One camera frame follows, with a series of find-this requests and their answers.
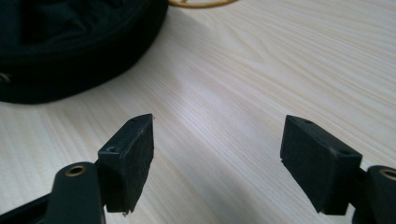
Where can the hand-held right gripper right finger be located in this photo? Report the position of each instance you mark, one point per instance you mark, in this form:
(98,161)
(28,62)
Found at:
(320,168)

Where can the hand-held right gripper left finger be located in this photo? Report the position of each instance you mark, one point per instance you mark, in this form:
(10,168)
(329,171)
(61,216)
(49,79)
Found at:
(127,161)

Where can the black fabric bag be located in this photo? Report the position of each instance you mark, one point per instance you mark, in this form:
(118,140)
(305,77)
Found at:
(68,46)

